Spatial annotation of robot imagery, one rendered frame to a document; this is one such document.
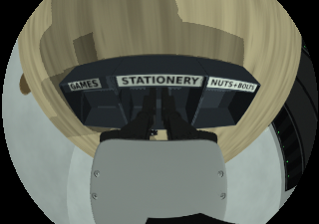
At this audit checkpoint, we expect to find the dark grey bin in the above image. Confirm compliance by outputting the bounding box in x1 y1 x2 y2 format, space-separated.
59 55 261 129

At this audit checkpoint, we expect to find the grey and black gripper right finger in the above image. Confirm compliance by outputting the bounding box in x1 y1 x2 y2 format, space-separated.
161 88 217 143

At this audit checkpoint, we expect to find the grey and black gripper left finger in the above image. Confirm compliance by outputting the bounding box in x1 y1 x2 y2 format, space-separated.
100 87 157 142

